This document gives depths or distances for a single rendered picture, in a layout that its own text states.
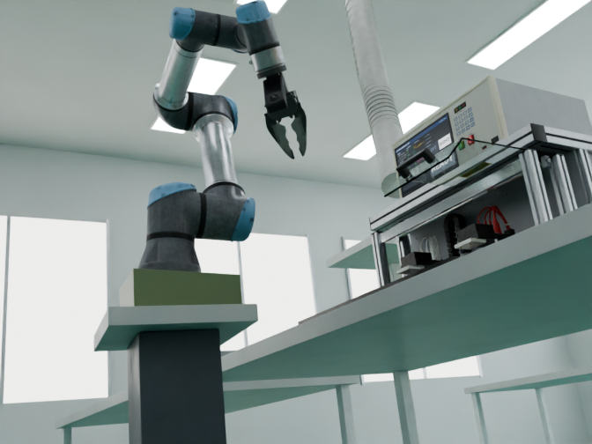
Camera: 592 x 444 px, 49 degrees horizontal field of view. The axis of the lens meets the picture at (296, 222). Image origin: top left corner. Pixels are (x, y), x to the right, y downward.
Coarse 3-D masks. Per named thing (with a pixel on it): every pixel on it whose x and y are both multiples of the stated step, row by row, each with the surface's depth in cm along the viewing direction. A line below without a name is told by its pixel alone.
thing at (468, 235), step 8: (480, 224) 164; (464, 232) 166; (472, 232) 163; (480, 232) 162; (488, 232) 164; (464, 240) 162; (472, 240) 160; (480, 240) 162; (488, 240) 165; (464, 248) 166
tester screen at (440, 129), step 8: (440, 120) 189; (432, 128) 192; (440, 128) 189; (448, 128) 186; (424, 136) 195; (432, 136) 192; (440, 136) 188; (408, 144) 201; (416, 144) 198; (424, 144) 195; (448, 144) 185; (400, 152) 204; (408, 152) 201; (416, 152) 198; (400, 160) 204; (424, 160) 194; (408, 168) 200; (416, 184) 197
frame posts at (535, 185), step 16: (528, 160) 155; (560, 160) 161; (528, 176) 155; (560, 176) 158; (528, 192) 154; (544, 192) 153; (560, 192) 159; (544, 208) 151; (560, 208) 157; (576, 208) 156; (384, 256) 204; (400, 256) 210; (384, 272) 201
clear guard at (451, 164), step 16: (464, 144) 151; (480, 144) 152; (496, 144) 153; (448, 160) 159; (464, 160) 160; (480, 160) 161; (496, 160) 162; (512, 160) 164; (400, 176) 166; (416, 176) 153; (432, 176) 168; (448, 176) 169; (464, 176) 170; (480, 176) 172
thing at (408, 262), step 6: (414, 252) 182; (420, 252) 183; (426, 252) 185; (402, 258) 187; (408, 258) 184; (414, 258) 182; (420, 258) 183; (426, 258) 184; (402, 264) 186; (408, 264) 184; (414, 264) 182; (420, 264) 182; (426, 264) 183; (432, 264) 184; (396, 270) 185; (402, 270) 183; (408, 270) 182; (414, 270) 183
